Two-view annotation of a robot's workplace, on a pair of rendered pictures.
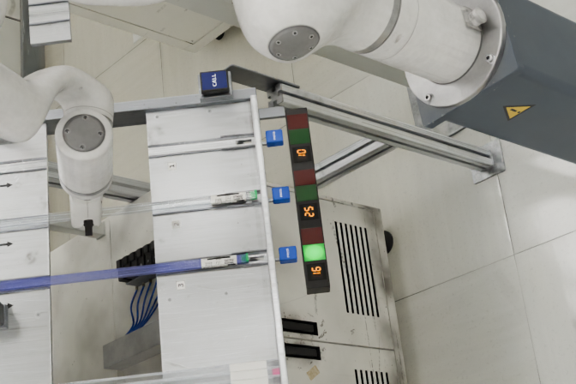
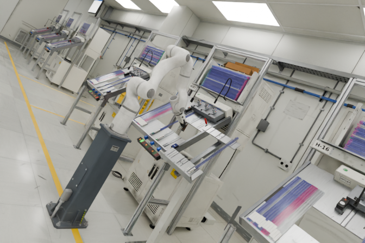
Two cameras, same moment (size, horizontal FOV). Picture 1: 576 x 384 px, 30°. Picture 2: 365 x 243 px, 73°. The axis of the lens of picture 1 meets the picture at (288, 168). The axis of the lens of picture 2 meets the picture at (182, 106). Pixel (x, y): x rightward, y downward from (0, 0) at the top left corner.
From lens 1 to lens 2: 241 cm
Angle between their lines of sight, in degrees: 81
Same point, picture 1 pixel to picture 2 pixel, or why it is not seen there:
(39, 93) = (177, 87)
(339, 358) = (145, 180)
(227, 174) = (164, 141)
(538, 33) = (99, 142)
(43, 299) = not seen: hidden behind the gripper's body
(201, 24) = not seen: outside the picture
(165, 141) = (178, 139)
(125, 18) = not seen: outside the picture
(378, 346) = (140, 193)
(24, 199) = (195, 123)
